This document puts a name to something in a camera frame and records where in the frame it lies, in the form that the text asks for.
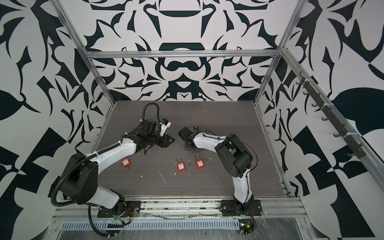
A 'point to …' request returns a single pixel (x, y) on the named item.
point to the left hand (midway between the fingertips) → (172, 135)
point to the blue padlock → (195, 128)
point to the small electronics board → (246, 225)
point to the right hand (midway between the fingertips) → (192, 145)
